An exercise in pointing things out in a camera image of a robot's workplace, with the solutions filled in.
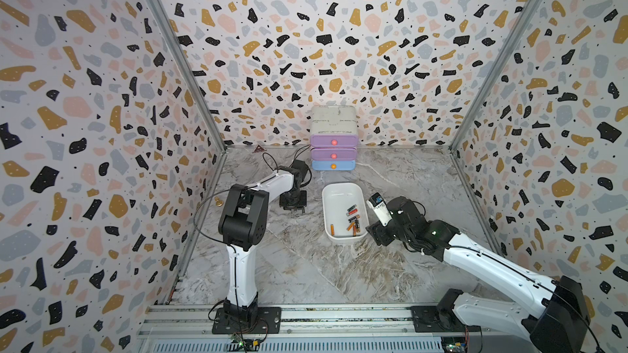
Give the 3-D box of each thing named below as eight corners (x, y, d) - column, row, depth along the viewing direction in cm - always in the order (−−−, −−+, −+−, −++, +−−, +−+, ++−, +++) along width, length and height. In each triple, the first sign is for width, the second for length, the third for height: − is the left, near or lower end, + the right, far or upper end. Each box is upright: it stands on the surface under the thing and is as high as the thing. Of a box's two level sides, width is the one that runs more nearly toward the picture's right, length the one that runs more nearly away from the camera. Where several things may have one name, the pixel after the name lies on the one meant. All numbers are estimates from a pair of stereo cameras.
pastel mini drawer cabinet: (312, 173, 114) (309, 136, 96) (314, 142, 128) (311, 104, 110) (354, 174, 114) (359, 137, 97) (351, 142, 128) (355, 105, 110)
